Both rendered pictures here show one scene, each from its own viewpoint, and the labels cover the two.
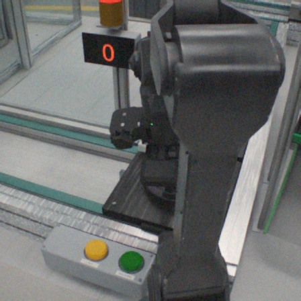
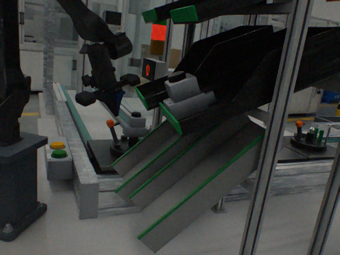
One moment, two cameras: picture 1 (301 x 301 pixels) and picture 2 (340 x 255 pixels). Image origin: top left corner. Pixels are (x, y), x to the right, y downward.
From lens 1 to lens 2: 0.79 m
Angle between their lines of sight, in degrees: 45
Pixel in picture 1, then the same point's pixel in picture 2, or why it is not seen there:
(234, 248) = (104, 179)
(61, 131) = not seen: hidden behind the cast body
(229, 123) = not seen: outside the picture
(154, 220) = (95, 152)
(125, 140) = (84, 78)
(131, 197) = (104, 144)
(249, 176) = not seen: hidden behind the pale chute
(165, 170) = (84, 94)
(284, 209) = (139, 166)
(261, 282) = (112, 229)
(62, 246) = (51, 139)
